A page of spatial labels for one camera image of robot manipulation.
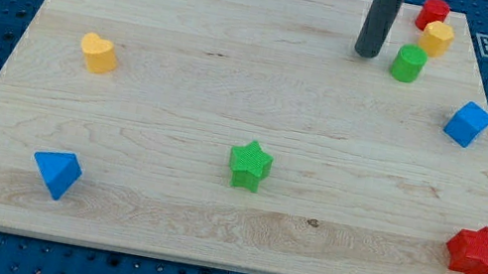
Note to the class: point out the yellow heart block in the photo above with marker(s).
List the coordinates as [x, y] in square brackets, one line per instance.
[99, 54]

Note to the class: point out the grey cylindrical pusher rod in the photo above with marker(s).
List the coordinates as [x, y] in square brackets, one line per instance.
[376, 27]

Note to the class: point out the yellow hexagon block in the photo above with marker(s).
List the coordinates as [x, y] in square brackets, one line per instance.
[436, 38]

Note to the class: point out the blue cube block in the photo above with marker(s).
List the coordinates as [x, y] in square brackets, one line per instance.
[466, 124]

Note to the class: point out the red cylinder block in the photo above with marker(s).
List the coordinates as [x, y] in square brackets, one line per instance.
[432, 11]

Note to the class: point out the blue triangle block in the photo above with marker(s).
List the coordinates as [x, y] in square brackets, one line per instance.
[58, 170]

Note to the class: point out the red star block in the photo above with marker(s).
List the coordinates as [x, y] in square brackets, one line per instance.
[468, 251]

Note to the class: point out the green star block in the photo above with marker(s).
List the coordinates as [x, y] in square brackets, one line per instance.
[249, 166]

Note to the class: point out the green cylinder block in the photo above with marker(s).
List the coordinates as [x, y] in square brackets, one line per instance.
[408, 63]

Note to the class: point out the light wooden board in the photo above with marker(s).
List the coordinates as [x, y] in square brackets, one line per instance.
[363, 181]

